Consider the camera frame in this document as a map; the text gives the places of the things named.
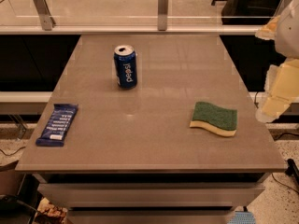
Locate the left metal glass bracket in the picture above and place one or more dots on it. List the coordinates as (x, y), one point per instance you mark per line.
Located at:
(46, 20)

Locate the green yellow sponge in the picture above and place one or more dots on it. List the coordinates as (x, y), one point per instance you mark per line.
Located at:
(215, 119)

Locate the lower white drawer front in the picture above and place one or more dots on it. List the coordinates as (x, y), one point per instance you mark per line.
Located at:
(150, 217)

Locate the white drawer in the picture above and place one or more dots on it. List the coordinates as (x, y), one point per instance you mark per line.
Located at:
(150, 217)
(152, 195)

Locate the upper white drawer front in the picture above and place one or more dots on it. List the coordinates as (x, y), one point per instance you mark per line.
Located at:
(152, 195)

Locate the right metal glass bracket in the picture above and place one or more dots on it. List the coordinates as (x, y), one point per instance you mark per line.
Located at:
(286, 0)

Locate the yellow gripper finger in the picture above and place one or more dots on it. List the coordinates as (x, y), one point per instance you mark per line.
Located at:
(281, 88)
(268, 31)

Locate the black office chair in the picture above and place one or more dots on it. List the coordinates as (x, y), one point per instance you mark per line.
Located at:
(247, 12)

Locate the metal glass bracket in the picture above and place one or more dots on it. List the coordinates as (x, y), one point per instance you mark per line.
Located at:
(162, 15)
(286, 0)
(46, 20)

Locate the blue pepsi can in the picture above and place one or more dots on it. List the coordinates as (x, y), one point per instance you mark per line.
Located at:
(125, 64)

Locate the glass barrier panel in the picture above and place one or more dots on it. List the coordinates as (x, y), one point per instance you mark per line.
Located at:
(83, 16)

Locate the blue snack bar wrapper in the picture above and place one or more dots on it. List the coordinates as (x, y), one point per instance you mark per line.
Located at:
(57, 126)

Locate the middle metal glass bracket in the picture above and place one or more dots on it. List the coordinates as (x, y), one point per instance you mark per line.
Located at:
(162, 15)

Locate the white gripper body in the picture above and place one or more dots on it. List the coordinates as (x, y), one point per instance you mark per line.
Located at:
(289, 34)

